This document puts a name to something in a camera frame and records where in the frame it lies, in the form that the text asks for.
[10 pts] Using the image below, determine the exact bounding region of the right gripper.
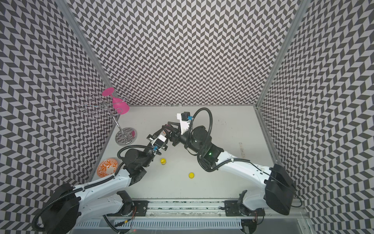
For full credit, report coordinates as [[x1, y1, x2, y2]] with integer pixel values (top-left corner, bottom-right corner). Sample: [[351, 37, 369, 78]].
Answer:
[[163, 122, 204, 155]]

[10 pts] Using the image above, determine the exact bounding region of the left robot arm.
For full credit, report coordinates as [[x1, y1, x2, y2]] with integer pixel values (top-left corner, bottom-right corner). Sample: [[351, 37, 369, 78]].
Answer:
[[31, 129, 168, 234]]

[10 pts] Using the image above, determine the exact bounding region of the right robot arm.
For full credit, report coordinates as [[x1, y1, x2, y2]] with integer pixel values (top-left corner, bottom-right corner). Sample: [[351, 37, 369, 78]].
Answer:
[[162, 107, 297, 215]]

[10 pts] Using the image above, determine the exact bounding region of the pink plastic wine glass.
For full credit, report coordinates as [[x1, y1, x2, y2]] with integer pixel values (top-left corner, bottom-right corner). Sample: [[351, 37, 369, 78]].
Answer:
[[102, 87, 130, 115]]

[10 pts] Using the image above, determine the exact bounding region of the orange patterned plate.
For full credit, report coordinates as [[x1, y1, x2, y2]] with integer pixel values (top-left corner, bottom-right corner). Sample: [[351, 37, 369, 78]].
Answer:
[[96, 158, 119, 178]]

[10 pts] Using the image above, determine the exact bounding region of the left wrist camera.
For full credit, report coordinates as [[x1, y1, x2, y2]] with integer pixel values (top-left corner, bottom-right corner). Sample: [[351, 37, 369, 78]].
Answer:
[[151, 135, 167, 151]]

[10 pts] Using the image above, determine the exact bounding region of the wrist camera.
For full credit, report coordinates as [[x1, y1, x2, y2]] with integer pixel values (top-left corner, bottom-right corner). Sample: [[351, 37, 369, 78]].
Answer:
[[177, 112, 193, 135], [151, 135, 167, 151]]

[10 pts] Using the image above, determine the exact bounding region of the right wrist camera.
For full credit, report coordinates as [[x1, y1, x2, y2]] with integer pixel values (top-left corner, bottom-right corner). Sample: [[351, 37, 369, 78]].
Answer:
[[177, 112, 193, 135]]

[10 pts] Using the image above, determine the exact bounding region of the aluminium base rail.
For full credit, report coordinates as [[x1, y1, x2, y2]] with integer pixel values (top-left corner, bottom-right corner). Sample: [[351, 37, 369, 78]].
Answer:
[[72, 198, 310, 220]]

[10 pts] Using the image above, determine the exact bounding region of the chrome wire glass rack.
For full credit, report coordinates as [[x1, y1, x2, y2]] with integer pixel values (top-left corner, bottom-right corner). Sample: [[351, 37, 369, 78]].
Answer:
[[76, 95, 137, 146]]

